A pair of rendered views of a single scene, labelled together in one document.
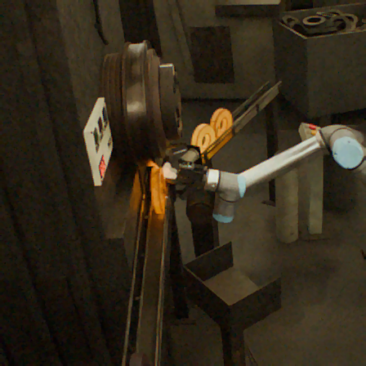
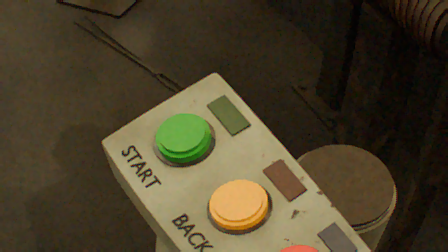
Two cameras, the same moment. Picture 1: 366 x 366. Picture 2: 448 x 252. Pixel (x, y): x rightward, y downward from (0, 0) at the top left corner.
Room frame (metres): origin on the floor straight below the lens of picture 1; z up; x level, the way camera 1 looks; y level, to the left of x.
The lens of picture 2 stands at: (2.85, -1.04, 1.06)
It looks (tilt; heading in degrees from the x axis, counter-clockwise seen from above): 40 degrees down; 135
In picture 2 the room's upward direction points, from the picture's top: 11 degrees clockwise
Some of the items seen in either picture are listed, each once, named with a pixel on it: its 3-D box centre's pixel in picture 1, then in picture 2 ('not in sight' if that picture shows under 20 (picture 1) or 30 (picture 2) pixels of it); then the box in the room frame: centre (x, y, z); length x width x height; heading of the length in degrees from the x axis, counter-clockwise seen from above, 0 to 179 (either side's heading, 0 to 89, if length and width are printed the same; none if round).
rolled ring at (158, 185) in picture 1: (158, 189); not in sight; (1.93, 0.10, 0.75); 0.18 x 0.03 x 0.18; 173
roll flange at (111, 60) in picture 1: (123, 106); not in sight; (1.94, 0.18, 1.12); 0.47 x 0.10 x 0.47; 174
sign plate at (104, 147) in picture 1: (100, 139); not in sight; (1.60, 0.24, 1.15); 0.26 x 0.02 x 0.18; 174
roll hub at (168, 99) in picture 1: (171, 101); not in sight; (1.92, 0.00, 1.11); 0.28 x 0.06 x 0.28; 174
